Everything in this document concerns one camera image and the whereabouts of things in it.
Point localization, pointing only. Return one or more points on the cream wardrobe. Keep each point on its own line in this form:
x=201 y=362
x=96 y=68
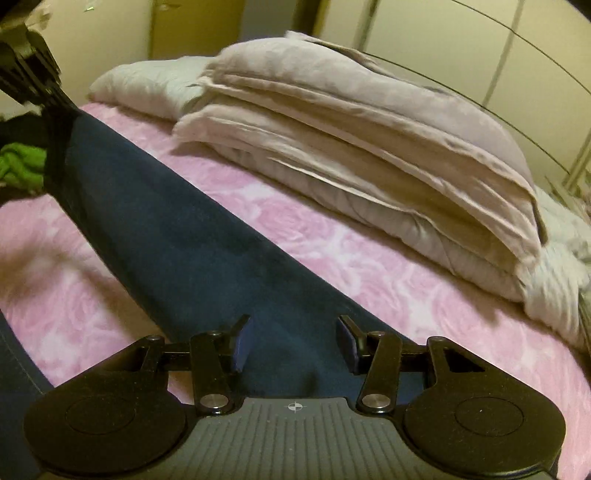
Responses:
x=461 y=37

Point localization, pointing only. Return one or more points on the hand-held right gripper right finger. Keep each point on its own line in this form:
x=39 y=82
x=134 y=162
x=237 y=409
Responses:
x=349 y=346

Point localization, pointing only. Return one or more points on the folded beige duvet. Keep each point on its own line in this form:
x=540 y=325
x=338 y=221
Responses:
x=369 y=138

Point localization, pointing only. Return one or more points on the green cloth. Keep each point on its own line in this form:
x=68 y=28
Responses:
x=18 y=161

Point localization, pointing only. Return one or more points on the pink floral blanket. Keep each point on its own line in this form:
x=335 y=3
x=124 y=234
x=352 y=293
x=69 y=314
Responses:
x=323 y=240

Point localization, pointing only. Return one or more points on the white pillow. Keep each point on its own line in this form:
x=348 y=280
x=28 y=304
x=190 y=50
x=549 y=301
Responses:
x=147 y=83

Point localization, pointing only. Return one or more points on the dark blue cloth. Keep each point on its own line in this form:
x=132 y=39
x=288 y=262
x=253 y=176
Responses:
x=16 y=397

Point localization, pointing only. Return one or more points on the navy pants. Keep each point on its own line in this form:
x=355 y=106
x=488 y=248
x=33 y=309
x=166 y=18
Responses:
x=184 y=240

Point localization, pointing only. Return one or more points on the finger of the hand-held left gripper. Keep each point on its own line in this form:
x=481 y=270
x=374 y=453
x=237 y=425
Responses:
x=56 y=108

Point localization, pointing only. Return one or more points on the light grey striped cloth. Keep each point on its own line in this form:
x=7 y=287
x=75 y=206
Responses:
x=558 y=258

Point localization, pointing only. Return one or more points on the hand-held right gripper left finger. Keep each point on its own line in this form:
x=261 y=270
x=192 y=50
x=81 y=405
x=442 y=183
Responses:
x=241 y=346

